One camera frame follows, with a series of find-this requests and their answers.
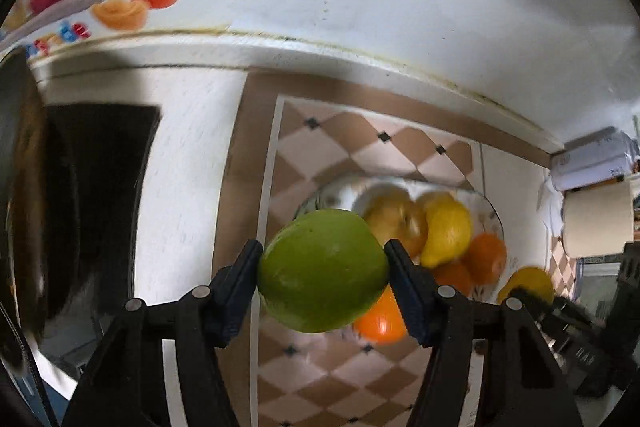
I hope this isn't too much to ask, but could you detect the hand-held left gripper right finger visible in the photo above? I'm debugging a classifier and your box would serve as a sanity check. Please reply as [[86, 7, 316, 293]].
[[382, 238, 584, 427]]

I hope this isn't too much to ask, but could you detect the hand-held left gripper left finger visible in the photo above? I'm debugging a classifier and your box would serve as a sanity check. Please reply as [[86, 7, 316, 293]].
[[60, 239, 265, 427]]

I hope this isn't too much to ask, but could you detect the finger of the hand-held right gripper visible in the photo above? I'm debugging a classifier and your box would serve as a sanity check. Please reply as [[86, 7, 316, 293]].
[[505, 286, 567, 334], [605, 241, 640, 338]]

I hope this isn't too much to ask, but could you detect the yellow citrus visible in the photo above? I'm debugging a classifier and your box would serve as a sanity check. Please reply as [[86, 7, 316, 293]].
[[496, 266, 556, 308], [417, 192, 475, 283]]

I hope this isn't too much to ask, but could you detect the orange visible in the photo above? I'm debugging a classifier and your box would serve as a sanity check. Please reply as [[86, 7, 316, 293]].
[[352, 284, 409, 346], [462, 232, 509, 301]]

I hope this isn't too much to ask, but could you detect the brown round fruit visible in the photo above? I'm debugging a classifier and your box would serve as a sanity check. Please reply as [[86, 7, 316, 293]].
[[432, 259, 476, 299]]

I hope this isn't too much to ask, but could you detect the green apple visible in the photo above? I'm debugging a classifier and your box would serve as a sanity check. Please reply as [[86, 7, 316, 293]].
[[256, 208, 391, 334]]

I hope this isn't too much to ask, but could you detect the red-brown apple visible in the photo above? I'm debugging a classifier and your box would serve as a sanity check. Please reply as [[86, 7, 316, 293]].
[[361, 185, 430, 266]]

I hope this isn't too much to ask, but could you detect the oval floral plate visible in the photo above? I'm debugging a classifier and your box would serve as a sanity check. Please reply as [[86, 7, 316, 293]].
[[292, 174, 507, 310]]

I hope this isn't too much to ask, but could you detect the white paper tissue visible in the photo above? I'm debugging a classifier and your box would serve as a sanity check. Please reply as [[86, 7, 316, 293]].
[[537, 177, 566, 239]]

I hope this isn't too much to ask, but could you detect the black gas stove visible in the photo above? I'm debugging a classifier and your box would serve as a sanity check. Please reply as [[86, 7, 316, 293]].
[[44, 103, 164, 334]]

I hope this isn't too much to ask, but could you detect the black wok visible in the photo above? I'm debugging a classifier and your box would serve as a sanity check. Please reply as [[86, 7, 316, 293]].
[[0, 47, 84, 369]]

